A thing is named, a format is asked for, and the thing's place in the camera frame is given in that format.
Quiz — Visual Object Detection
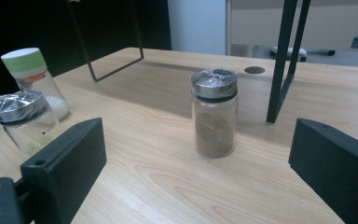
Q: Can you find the black metal shelf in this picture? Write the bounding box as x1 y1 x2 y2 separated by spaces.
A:
66 0 311 124

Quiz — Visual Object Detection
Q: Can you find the green-lidded jar of white powder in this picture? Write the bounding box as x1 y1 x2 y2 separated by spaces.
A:
0 47 71 122

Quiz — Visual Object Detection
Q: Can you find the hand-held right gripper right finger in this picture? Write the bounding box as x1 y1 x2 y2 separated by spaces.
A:
288 118 358 224

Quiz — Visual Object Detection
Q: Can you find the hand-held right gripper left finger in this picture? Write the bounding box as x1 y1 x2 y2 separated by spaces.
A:
20 117 107 224

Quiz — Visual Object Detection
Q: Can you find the metal-lidded jar of brown spice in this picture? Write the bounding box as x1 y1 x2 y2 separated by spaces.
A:
190 68 240 159

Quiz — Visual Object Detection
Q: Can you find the white power strip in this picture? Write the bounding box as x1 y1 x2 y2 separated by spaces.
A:
269 46 308 63

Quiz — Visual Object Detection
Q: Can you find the metal-lidded jar of pale powder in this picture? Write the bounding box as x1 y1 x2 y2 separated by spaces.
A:
0 90 62 158

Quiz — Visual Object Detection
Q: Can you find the round table grommet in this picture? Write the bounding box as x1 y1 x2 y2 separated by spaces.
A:
243 65 267 75

